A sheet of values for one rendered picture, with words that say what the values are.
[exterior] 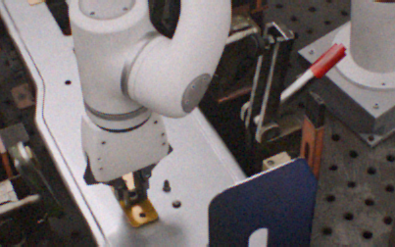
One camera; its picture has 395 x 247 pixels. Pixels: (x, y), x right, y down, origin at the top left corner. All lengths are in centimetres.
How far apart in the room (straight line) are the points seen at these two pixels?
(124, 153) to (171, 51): 20
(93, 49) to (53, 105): 40
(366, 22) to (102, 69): 73
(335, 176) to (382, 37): 26
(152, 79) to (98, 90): 8
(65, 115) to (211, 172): 24
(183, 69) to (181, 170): 34
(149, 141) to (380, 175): 64
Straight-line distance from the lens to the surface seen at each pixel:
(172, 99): 90
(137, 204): 117
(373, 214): 156
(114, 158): 106
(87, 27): 91
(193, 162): 122
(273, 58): 109
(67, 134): 127
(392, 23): 156
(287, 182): 81
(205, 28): 90
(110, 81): 94
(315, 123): 105
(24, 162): 111
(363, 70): 165
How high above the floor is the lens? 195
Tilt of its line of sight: 48 degrees down
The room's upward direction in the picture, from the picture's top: 2 degrees counter-clockwise
